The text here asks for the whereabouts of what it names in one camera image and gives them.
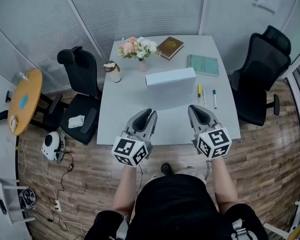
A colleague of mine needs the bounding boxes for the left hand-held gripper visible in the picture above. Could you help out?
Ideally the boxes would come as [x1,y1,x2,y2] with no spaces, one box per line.
[111,108,158,168]

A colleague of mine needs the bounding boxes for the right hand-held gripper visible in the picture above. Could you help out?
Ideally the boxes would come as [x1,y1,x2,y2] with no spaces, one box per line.
[187,104,232,161]

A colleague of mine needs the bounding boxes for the person's left forearm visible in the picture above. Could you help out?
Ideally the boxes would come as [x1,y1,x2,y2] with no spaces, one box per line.
[111,165,141,217]

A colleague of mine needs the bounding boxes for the person's right forearm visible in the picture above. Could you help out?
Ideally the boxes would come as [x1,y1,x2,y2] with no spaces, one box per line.
[209,156,239,214]

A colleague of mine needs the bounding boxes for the white rectangular table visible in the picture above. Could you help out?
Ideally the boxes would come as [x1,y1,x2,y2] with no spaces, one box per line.
[96,35,242,146]

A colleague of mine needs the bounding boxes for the person's black shoe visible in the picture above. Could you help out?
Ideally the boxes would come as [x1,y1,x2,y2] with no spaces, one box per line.
[160,162,172,176]

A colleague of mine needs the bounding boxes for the teal book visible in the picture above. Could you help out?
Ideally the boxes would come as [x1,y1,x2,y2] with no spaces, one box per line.
[186,54,220,78]

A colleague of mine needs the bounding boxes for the pink vase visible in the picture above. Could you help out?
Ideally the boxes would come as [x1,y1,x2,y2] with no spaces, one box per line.
[139,58,149,73]

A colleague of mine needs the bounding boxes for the person's beige shorts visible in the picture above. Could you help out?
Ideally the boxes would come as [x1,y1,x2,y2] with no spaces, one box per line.
[144,167,206,185]

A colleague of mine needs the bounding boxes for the beige tumbler with brown lid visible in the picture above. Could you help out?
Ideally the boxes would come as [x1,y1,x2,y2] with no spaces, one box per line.
[103,60,122,84]

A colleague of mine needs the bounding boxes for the white paper sheet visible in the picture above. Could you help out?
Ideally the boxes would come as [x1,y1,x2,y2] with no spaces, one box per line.
[67,114,86,129]

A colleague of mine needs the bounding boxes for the pink and white flower bouquet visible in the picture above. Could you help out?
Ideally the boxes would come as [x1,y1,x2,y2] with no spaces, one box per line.
[117,36,163,61]

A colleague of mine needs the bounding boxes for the black office chair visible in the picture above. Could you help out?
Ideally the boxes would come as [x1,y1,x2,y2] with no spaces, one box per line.
[42,46,103,146]
[228,25,292,127]

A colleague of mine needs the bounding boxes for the brown hardcover book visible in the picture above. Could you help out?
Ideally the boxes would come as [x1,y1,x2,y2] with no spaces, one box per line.
[156,36,185,61]

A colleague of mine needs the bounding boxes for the person's black shirt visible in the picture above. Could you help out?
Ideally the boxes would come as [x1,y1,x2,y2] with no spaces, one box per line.
[84,173,270,240]

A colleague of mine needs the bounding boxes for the white round headset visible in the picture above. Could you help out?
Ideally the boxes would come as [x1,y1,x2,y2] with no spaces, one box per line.
[41,131,61,161]

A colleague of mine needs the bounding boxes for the round wooden table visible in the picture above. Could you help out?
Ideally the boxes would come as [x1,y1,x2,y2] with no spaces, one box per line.
[7,68,68,137]

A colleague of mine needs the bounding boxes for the blue sticker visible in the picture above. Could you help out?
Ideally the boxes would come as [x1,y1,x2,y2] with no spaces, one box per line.
[19,95,29,110]

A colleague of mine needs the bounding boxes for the white stool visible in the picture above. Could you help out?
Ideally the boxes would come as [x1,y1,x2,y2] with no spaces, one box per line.
[0,175,37,225]

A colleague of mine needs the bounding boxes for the black cable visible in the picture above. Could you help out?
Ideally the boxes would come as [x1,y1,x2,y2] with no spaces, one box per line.
[55,170,74,202]

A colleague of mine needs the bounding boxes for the white cable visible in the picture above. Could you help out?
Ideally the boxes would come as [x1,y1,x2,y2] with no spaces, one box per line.
[17,138,58,202]

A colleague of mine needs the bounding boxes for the grey and white strap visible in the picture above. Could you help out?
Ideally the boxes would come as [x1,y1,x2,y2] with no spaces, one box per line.
[231,218,251,240]

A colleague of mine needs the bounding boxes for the black round cable spool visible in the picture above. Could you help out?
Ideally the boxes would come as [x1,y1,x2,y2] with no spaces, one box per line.
[19,187,37,210]

